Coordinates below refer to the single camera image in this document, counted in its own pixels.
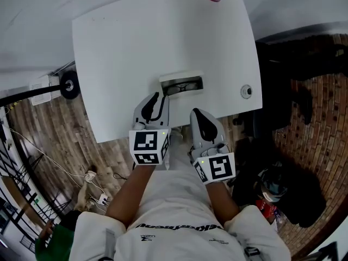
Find white cable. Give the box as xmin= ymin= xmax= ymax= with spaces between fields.
xmin=9 ymin=128 xmax=107 ymax=201

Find black office chair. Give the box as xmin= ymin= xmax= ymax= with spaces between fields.
xmin=231 ymin=41 xmax=348 ymax=141

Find person's right forearm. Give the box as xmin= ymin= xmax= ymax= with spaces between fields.
xmin=205 ymin=181 xmax=240 ymax=227

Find red bag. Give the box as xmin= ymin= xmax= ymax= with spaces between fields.
xmin=255 ymin=198 xmax=278 ymax=219

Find round grey cable grommet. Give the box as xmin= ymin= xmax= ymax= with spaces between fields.
xmin=240 ymin=84 xmax=253 ymax=99

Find person's beige shoe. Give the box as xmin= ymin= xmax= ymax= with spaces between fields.
xmin=170 ymin=126 xmax=184 ymax=141

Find grey harness strap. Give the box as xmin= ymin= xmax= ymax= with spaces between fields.
xmin=239 ymin=240 xmax=262 ymax=258
xmin=103 ymin=228 xmax=116 ymax=261

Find white glasses case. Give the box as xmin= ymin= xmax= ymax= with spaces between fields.
xmin=158 ymin=70 xmax=204 ymax=100

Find person's light trousers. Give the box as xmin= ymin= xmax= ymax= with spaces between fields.
xmin=160 ymin=134 xmax=196 ymax=173

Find person's left forearm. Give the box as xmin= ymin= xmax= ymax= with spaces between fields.
xmin=105 ymin=163 xmax=157 ymax=229

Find white perforated box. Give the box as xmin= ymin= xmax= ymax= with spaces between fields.
xmin=29 ymin=74 xmax=61 ymax=106

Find black metal rack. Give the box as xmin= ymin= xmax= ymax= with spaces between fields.
xmin=0 ymin=107 xmax=71 ymax=250

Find black coat rack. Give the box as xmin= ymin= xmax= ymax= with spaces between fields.
xmin=0 ymin=70 xmax=80 ymax=108

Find black eyeglasses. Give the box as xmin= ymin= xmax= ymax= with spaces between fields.
xmin=165 ymin=82 xmax=201 ymax=95

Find white table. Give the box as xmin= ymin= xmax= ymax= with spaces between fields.
xmin=72 ymin=0 xmax=264 ymax=144

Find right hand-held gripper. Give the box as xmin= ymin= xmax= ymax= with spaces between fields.
xmin=189 ymin=108 xmax=236 ymax=186

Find blue bag with brown straps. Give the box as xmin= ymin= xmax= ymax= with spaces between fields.
xmin=255 ymin=169 xmax=288 ymax=203

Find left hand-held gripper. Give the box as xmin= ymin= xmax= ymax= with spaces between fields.
xmin=128 ymin=91 xmax=171 ymax=166

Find person's white shirt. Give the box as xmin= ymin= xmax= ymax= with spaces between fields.
xmin=69 ymin=170 xmax=291 ymax=261

